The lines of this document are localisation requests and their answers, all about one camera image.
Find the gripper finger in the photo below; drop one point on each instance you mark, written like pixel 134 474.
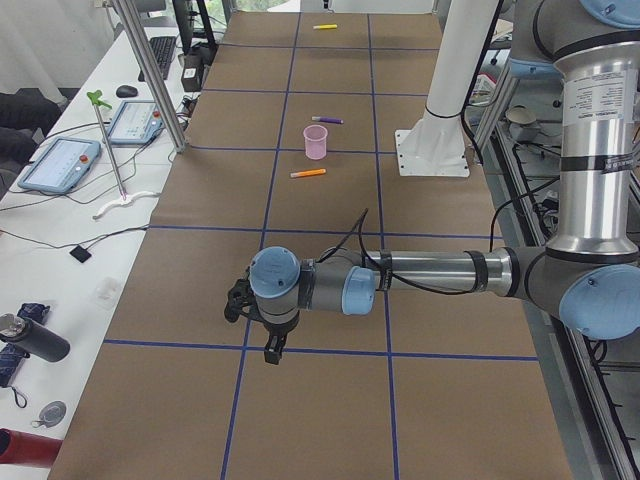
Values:
pixel 272 354

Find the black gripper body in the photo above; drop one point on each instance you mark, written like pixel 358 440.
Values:
pixel 278 330

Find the orange highlighter pen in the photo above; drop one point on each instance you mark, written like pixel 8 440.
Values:
pixel 307 173

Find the purple highlighter pen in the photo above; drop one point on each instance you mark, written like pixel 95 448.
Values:
pixel 329 120

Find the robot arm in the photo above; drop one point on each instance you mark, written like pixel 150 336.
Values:
pixel 586 275

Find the pink mesh pen holder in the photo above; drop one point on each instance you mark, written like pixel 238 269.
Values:
pixel 315 140

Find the clear plastic bag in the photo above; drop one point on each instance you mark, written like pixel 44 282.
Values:
pixel 107 292

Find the white curved stand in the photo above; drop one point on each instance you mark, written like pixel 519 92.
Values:
pixel 124 201

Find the small black square device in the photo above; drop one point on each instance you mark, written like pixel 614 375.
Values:
pixel 80 253

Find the far teach pendant tablet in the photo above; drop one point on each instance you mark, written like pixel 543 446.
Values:
pixel 135 123

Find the teach pendant tablet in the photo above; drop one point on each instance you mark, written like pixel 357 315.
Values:
pixel 135 123
pixel 61 166

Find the black water bottle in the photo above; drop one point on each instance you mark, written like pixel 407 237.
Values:
pixel 34 338

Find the round grey tape measure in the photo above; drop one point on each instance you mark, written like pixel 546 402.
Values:
pixel 50 415

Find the near teach pendant tablet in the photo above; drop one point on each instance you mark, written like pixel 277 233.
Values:
pixel 61 166

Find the black computer mouse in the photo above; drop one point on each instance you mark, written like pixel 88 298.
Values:
pixel 126 91

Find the black box with label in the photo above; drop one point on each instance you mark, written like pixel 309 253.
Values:
pixel 196 66

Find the black monitor stand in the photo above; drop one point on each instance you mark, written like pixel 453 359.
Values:
pixel 193 21

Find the metal rod green tip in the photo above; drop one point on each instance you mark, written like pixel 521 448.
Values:
pixel 97 103

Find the black keyboard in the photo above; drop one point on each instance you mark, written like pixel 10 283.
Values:
pixel 163 48

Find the red cylinder bottle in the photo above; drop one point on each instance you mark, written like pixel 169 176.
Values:
pixel 25 449

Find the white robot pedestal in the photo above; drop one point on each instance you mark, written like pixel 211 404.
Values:
pixel 435 146

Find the aluminium frame post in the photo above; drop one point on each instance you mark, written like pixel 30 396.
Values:
pixel 127 12

